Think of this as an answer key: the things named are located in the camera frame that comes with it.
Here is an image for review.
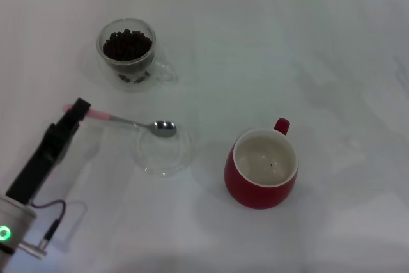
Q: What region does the pink handled metal spoon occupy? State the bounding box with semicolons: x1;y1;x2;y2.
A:
62;103;178;139

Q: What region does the dark cable with plug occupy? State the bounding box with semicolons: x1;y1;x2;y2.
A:
17;199;89;260

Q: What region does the clear double-wall glass cup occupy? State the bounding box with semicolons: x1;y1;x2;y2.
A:
95;18;179;91

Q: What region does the red mug white inside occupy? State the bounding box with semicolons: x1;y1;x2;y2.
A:
223;118;300;211

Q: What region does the small clear glass dish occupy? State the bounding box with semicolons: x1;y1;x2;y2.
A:
133;121;194;178

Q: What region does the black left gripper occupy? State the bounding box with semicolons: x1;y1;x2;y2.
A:
5;97;92;206

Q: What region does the coffee bean pile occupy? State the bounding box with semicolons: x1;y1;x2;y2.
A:
102;29;153;62

